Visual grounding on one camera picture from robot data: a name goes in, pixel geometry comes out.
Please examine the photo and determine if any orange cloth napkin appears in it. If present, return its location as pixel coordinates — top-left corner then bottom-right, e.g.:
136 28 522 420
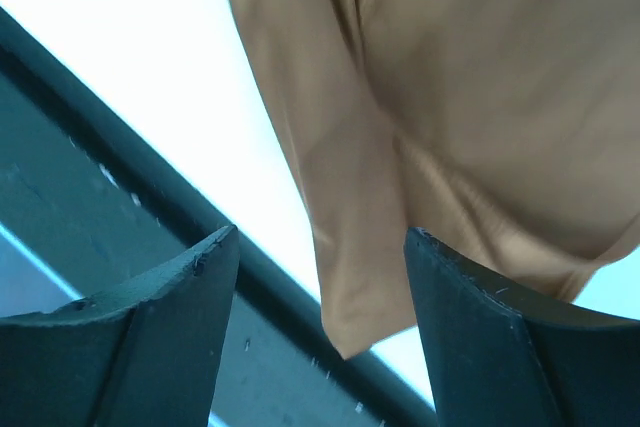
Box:
229 0 639 358

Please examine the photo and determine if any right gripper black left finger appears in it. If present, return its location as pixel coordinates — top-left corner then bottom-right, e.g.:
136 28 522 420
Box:
1 226 239 426

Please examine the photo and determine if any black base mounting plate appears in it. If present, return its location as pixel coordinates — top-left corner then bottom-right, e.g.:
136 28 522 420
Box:
1 14 437 426

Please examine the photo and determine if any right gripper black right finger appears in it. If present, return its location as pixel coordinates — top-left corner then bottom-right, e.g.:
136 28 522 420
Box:
404 228 639 427

